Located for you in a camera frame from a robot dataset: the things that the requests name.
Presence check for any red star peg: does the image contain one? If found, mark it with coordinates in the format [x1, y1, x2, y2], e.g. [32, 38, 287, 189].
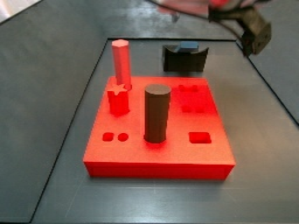
[107, 84, 129, 116]

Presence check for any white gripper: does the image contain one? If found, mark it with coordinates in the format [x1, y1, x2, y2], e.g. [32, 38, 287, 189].
[147, 0, 271, 18]

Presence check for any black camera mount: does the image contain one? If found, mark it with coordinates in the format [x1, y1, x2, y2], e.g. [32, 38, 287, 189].
[209, 6, 272, 56]

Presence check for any red hexagonal peg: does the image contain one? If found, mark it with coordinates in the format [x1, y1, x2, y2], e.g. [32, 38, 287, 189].
[112, 39, 132, 90]

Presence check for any red peg board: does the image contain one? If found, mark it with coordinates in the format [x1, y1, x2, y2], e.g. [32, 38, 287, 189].
[83, 76, 236, 180]

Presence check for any black cylinder peg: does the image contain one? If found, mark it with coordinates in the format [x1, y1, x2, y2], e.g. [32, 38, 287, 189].
[144, 84, 172, 144]

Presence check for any black curved holder stand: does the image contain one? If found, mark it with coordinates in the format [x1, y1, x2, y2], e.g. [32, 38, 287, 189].
[163, 45, 209, 72]

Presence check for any blue double-square peg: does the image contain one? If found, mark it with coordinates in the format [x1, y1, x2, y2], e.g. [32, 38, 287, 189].
[175, 41, 199, 53]

